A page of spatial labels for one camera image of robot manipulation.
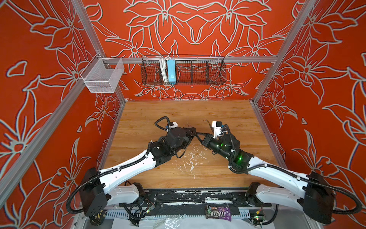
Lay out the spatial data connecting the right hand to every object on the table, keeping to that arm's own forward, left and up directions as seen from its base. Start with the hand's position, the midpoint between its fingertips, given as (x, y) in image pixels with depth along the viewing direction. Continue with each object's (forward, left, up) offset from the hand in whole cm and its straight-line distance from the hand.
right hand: (192, 135), depth 69 cm
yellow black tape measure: (-32, +46, -22) cm, 60 cm away
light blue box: (+43, +11, +9) cm, 45 cm away
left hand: (+3, -3, +1) cm, 4 cm away
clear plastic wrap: (-33, +12, -25) cm, 43 cm away
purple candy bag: (-30, -12, -24) cm, 40 cm away
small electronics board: (-33, -32, -26) cm, 53 cm away
